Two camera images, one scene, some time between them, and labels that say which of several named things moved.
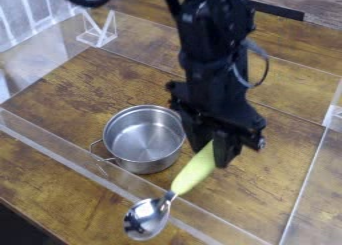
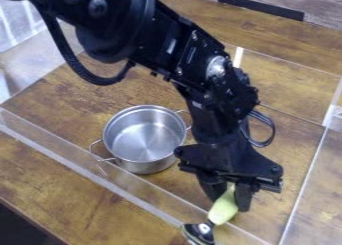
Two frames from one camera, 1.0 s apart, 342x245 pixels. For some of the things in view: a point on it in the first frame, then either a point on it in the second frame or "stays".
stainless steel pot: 143,139 stays
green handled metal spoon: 147,216 → 199,233
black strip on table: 275,10 stays
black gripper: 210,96 → 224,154
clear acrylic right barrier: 315,221 stays
